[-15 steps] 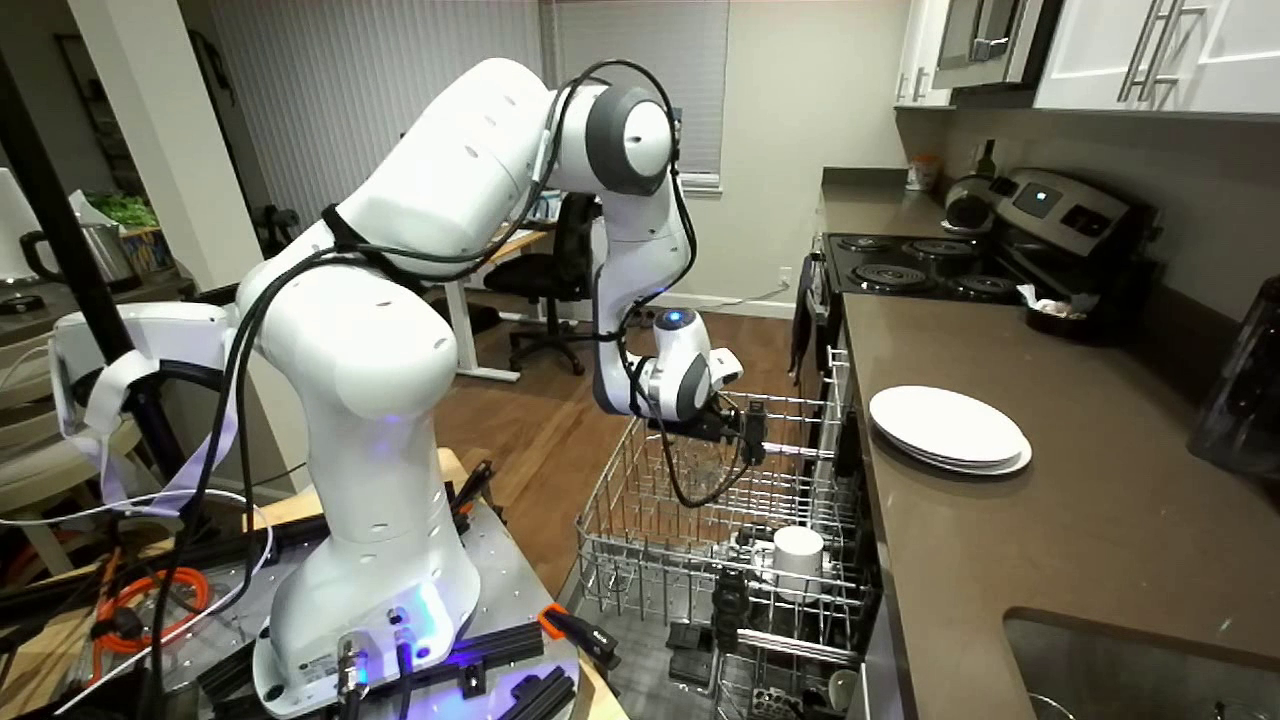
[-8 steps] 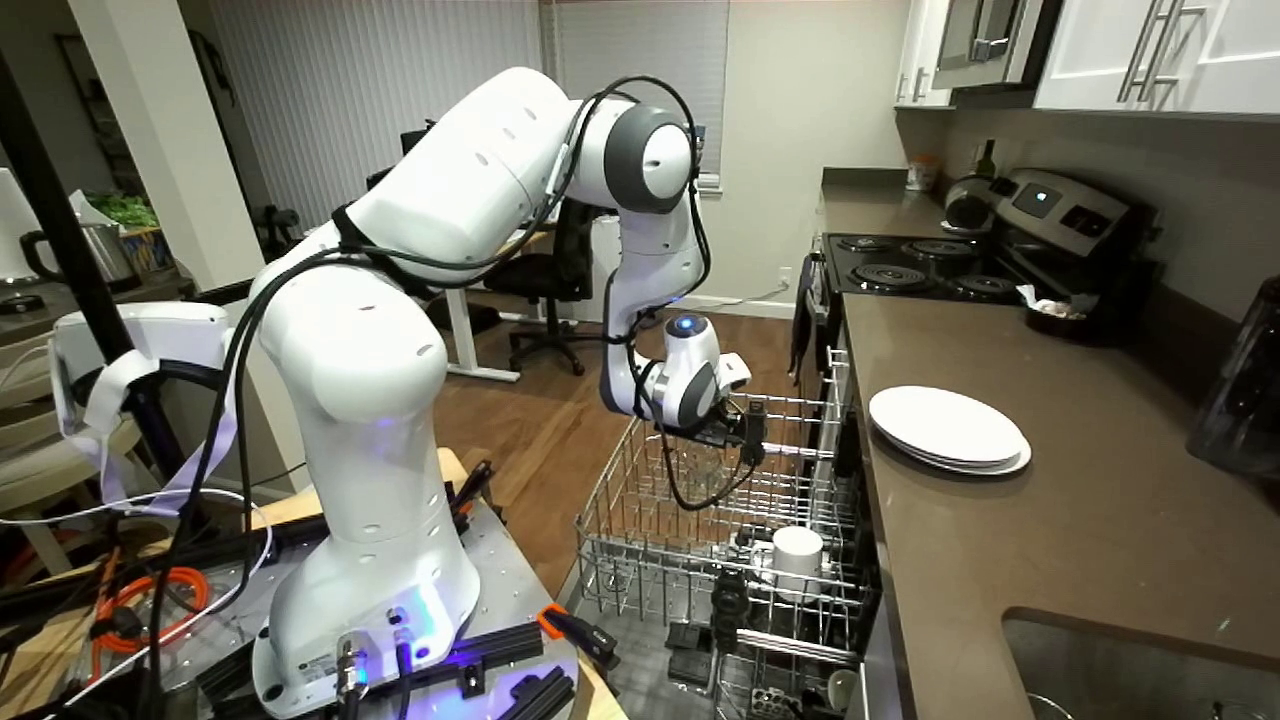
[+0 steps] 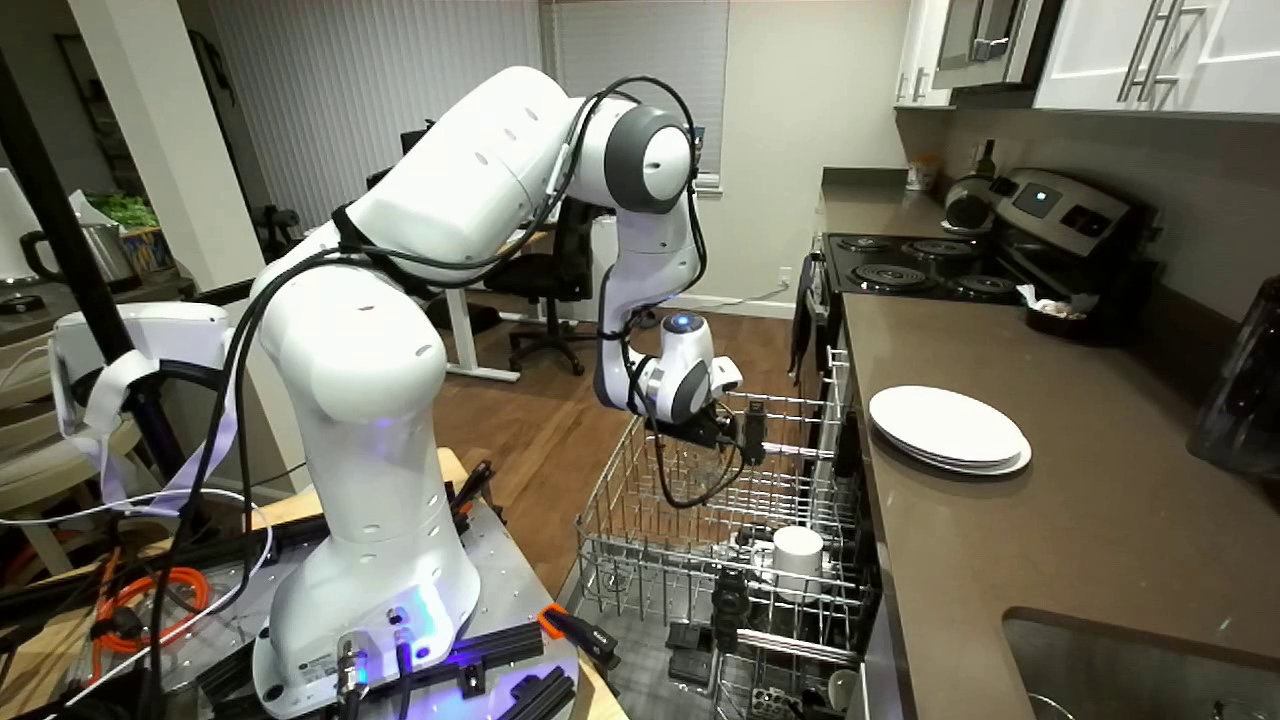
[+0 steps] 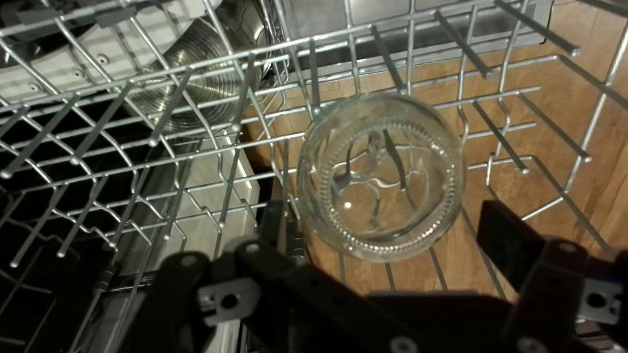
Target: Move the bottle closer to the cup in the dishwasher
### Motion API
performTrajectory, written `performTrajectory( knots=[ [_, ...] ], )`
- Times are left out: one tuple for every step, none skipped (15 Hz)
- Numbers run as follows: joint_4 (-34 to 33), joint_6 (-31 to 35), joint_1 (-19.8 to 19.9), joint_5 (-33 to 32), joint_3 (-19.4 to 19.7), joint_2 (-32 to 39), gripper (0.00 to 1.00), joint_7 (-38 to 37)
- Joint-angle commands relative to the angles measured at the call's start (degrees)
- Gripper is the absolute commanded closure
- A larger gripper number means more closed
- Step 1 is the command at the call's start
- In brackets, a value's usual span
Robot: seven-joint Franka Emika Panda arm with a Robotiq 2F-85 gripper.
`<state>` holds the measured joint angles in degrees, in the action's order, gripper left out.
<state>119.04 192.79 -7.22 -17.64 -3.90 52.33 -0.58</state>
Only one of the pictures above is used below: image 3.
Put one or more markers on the white ceramic cup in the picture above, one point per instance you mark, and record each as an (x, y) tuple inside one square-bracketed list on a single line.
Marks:
[(799, 545)]

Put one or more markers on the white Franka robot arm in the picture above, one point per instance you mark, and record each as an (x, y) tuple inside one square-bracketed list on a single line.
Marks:
[(361, 403)]

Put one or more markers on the white window blind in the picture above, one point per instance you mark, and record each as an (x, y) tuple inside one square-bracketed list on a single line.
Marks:
[(640, 40)]

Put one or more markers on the black kettle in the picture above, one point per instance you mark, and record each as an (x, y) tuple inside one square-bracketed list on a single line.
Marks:
[(970, 202)]

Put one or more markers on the black stand pole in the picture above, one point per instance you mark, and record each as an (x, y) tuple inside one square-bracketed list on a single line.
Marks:
[(64, 240)]

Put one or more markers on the black office chair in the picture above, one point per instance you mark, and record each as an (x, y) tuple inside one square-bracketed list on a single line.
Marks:
[(553, 274)]

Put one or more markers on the white dinner plate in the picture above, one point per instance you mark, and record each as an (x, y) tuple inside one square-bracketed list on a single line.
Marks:
[(1005, 466), (946, 420)]

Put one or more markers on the black countertop appliance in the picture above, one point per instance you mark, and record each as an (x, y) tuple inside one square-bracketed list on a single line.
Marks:
[(1245, 384)]

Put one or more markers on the black rack rail cap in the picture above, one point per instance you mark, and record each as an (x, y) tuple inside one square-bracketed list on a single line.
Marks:
[(730, 606), (755, 435)]

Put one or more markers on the narrow white wall cabinet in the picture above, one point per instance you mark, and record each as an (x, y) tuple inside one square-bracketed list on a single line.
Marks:
[(920, 55)]

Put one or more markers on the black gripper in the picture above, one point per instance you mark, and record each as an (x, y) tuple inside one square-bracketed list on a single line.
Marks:
[(699, 424)]

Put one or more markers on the stainless kitchen sink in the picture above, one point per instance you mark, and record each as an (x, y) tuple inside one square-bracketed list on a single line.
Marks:
[(1135, 674)]

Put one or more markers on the metal robot base table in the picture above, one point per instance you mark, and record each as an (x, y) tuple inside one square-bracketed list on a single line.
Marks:
[(514, 575)]

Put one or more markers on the stainless microwave oven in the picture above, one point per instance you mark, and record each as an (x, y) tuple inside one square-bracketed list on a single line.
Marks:
[(993, 40)]

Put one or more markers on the white plastic chair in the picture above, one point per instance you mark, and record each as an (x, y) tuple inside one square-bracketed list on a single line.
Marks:
[(145, 335)]

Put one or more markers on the black stainless kitchen stove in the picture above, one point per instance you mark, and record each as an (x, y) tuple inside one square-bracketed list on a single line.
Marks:
[(932, 266)]

